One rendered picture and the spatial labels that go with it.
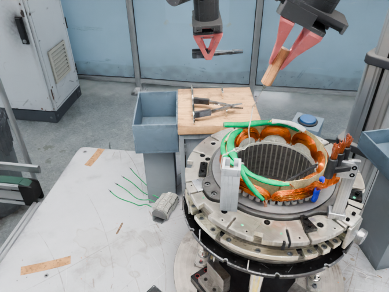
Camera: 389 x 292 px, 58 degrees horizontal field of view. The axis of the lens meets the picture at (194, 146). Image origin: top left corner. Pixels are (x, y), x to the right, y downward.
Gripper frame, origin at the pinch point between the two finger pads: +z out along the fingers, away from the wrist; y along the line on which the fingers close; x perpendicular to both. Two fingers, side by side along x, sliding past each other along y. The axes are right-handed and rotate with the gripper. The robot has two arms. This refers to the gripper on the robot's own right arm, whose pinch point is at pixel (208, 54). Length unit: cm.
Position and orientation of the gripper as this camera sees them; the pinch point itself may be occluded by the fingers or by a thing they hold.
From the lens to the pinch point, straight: 89.9
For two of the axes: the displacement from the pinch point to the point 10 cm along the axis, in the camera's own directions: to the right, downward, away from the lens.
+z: 0.6, 7.6, 6.5
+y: 0.3, 6.5, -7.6
